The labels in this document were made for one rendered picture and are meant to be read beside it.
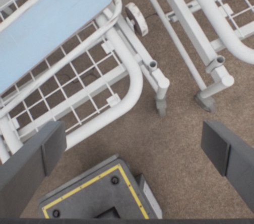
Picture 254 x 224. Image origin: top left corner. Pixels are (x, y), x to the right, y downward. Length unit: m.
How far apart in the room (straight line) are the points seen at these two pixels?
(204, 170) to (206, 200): 0.15
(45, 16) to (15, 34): 0.12
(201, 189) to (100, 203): 0.56
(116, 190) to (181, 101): 0.59
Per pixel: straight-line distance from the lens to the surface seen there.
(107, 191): 0.87
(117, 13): 0.68
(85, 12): 0.71
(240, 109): 1.18
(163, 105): 0.95
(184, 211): 1.19
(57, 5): 0.77
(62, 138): 0.17
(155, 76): 0.65
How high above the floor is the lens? 1.08
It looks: 78 degrees down
